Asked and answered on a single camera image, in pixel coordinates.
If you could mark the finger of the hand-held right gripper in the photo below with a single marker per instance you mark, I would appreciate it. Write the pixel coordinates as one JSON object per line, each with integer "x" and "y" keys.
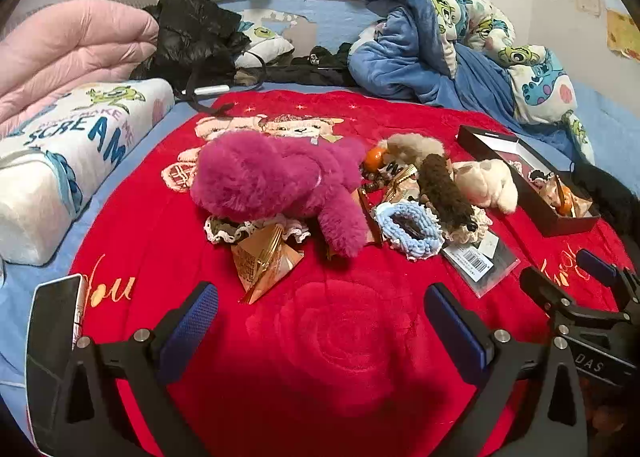
{"x": 597, "y": 264}
{"x": 540, "y": 287}

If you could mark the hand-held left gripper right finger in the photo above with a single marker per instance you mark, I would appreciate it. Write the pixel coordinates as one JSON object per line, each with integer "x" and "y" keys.
{"x": 452, "y": 327}

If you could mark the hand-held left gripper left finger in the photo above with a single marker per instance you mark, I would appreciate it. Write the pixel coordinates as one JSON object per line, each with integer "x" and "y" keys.
{"x": 192, "y": 317}

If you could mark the black box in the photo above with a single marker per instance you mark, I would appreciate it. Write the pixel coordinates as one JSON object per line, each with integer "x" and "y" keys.
{"x": 550, "y": 222}

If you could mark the gold pyramid packet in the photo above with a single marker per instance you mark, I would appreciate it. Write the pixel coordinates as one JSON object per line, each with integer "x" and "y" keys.
{"x": 260, "y": 262}

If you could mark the brown white lace scrunchie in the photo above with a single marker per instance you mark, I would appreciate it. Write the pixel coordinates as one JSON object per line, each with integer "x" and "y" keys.
{"x": 225, "y": 232}

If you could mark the magenta plush bear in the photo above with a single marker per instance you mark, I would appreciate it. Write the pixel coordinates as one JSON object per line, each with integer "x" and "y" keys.
{"x": 265, "y": 177}

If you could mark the orange bead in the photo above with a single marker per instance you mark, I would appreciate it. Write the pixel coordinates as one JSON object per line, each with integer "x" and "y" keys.
{"x": 375, "y": 157}

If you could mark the black cloth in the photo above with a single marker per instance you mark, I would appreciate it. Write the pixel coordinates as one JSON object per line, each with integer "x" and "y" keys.
{"x": 610, "y": 197}

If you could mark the clear barcode plastic bag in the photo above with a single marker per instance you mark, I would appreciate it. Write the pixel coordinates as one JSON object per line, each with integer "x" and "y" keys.
{"x": 475, "y": 262}

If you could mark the cream lace scrunchie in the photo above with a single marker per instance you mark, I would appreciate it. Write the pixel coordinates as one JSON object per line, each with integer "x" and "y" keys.
{"x": 470, "y": 232}

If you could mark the white plush toy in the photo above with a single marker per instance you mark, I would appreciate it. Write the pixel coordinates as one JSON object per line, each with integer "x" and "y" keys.
{"x": 487, "y": 182}

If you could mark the blue crochet scrunchie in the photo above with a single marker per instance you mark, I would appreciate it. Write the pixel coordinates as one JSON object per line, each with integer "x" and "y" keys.
{"x": 385, "y": 222}

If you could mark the red printed blanket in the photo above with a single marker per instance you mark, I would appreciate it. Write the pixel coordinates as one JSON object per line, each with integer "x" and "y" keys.
{"x": 325, "y": 317}

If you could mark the brown fuzzy hair clip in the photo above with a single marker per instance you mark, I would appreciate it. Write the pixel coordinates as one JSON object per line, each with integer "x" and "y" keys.
{"x": 440, "y": 187}

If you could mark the black smartphone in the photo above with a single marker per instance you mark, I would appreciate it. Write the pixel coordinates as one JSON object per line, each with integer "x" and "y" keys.
{"x": 50, "y": 327}

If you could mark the large white printed pillow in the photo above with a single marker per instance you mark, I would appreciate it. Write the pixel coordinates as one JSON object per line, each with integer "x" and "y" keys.
{"x": 60, "y": 162}

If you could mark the silver tube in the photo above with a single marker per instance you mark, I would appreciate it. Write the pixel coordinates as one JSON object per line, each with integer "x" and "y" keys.
{"x": 212, "y": 90}

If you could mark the blue printed fleece blanket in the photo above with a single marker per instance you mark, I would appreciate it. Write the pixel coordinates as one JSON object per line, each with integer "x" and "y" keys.
{"x": 415, "y": 62}

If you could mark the black clothing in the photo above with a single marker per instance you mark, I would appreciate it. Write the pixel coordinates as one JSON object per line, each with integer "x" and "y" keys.
{"x": 310, "y": 72}

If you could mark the small white printed pillow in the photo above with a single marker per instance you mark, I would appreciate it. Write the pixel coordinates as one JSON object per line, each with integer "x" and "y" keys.
{"x": 265, "y": 39}

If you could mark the black puffy jacket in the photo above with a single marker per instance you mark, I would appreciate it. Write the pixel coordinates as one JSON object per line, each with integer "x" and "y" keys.
{"x": 195, "y": 27}

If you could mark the pink quilt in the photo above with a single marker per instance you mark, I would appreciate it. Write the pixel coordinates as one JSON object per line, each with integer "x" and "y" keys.
{"x": 75, "y": 42}

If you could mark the blue bed headboard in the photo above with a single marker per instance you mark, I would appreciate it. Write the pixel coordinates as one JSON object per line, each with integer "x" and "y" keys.
{"x": 330, "y": 17}

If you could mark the yellow wall paper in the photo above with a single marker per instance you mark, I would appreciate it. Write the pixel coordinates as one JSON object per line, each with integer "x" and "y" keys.
{"x": 622, "y": 34}

